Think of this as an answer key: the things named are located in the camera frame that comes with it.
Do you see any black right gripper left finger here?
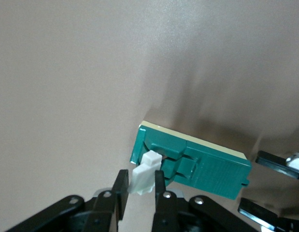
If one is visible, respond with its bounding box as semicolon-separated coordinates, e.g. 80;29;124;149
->
4;169;129;232

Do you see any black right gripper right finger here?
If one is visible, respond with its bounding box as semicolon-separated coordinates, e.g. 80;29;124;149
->
151;170;258;232

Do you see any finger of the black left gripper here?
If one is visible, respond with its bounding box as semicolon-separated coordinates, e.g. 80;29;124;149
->
238;197;299;232
255;150;299;180

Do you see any green load switch white lever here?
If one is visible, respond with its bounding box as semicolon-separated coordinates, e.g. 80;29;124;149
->
129;120;252;201

